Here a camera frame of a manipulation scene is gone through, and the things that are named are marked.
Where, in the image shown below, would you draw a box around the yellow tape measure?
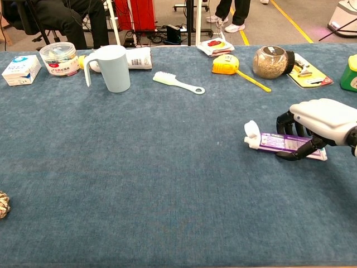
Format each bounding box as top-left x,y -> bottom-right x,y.
211,54 -> 272,93

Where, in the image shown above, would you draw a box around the glass grain jar black lid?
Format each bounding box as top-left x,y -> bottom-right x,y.
252,45 -> 296,80

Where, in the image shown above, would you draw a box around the razor on yellow card pack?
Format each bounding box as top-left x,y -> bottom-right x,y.
287,52 -> 334,89

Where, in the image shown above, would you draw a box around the white upright pole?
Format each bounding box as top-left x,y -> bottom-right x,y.
195,0 -> 202,47

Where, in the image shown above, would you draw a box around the green container with yellow lid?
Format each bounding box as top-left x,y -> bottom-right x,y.
339,54 -> 357,93

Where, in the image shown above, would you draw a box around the standing person white shoes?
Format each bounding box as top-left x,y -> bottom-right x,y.
205,0 -> 251,34

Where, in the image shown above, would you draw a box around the mint green scrub brush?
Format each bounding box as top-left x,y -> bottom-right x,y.
152,71 -> 206,95

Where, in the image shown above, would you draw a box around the seated person in black trousers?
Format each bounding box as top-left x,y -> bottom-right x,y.
27,0 -> 110,50

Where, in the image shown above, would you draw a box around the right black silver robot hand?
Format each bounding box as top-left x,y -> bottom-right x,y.
276,98 -> 357,161

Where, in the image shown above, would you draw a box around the black box on floor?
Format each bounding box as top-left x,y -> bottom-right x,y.
166,24 -> 182,45

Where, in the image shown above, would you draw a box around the white snack packet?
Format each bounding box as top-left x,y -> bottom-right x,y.
196,38 -> 235,58

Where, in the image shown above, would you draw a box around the purple white toothpaste tube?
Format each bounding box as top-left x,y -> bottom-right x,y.
244,119 -> 329,162

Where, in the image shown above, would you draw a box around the white frame legs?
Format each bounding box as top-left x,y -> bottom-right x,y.
105,0 -> 138,47

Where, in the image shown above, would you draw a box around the red cabinet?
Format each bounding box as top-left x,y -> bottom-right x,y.
113,0 -> 157,32

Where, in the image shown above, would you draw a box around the black office chair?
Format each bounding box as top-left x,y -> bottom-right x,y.
1,0 -> 66,45

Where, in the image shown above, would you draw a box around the light blue plastic mug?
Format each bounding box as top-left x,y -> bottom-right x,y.
83,44 -> 132,93

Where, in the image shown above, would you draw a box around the blue table cloth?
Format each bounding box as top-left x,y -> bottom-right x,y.
0,44 -> 357,268

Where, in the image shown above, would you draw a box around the white blue carton box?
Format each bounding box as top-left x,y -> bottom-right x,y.
1,54 -> 42,87

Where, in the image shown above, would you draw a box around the clear plastic jar with clips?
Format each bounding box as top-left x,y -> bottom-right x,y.
38,41 -> 80,78

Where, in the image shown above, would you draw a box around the white machine housing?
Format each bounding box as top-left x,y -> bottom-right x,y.
326,0 -> 357,39

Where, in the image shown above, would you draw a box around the beige braided rope bundle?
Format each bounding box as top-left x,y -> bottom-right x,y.
0,190 -> 11,220

